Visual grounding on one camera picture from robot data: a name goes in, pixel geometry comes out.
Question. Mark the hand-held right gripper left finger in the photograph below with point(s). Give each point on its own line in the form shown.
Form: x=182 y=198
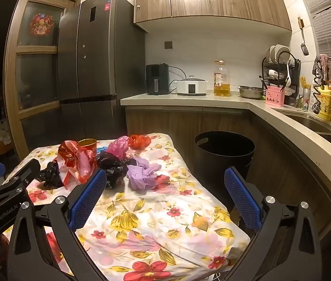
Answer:
x=88 y=199

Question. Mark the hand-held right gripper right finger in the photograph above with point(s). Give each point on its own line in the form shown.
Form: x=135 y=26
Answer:
x=243 y=199

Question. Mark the small black plastic bag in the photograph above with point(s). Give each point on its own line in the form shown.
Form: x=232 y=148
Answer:
x=50 y=175

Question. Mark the red and white plastic bag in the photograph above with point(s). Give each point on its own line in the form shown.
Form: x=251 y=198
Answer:
x=74 y=164

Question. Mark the large black plastic bag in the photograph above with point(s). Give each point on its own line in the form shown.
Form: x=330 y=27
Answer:
x=111 y=165

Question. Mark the black trash bin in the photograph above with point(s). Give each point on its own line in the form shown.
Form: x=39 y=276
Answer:
x=224 y=155

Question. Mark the blue plastic bag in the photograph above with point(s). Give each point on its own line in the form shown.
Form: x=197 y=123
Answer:
x=101 y=150

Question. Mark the red and gold can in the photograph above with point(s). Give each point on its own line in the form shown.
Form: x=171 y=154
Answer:
x=88 y=146

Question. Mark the purple plastic bag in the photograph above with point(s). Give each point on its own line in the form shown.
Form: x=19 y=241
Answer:
x=142 y=174

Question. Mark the pink plastic bag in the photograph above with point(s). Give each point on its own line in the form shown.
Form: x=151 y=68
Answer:
x=118 y=147

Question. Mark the wooden kitchen counter cabinet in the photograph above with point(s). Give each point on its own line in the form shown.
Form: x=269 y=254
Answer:
x=270 y=140

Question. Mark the wooden glass door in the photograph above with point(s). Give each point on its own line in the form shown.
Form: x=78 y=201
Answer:
x=22 y=102

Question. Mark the floral printed cloth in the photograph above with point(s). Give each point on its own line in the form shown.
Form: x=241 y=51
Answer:
x=153 y=225

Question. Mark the steel sink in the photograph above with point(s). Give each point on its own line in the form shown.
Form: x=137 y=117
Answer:
x=308 y=124

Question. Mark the pink utensil holder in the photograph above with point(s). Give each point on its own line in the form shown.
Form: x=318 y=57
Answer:
x=274 y=97

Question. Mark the steel mixing bowl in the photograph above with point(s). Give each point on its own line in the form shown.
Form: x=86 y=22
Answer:
x=250 y=92

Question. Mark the cooking oil bottle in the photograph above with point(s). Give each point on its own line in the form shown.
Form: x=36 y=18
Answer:
x=221 y=85

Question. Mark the silver drink can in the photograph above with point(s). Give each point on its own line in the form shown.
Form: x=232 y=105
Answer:
x=306 y=101

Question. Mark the white electric cooker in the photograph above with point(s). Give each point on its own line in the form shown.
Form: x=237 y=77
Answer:
x=191 y=87

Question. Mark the yellow detergent bottle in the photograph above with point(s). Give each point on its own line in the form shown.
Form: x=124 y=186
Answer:
x=326 y=105

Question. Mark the white bowl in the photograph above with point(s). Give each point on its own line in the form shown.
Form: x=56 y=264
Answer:
x=271 y=72

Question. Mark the dark grey refrigerator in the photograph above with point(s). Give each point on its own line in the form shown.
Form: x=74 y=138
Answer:
x=101 y=64

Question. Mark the white ladle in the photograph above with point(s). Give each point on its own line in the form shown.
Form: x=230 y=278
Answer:
x=288 y=76

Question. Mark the yellow frilly item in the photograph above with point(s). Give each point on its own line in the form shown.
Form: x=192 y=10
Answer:
x=305 y=82

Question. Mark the black dish rack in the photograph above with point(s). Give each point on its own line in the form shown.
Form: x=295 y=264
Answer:
x=295 y=76

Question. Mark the dark air fryer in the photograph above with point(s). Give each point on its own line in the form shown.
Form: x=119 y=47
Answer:
x=156 y=79

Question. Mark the small white plate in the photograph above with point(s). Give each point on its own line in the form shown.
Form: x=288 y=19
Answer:
x=268 y=55

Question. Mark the red floral door decoration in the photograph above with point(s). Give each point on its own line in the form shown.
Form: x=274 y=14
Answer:
x=40 y=24

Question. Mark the large grey plate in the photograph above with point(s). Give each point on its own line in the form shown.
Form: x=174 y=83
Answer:
x=282 y=51

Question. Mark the pink rag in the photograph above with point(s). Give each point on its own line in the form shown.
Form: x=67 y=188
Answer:
x=323 y=64

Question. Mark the hanging metal spatula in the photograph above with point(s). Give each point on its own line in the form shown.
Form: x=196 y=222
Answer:
x=305 y=48

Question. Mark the dark wall socket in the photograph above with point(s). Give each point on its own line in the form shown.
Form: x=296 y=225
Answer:
x=168 y=44

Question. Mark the wooden wall cabinet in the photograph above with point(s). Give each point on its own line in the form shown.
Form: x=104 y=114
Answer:
x=212 y=3

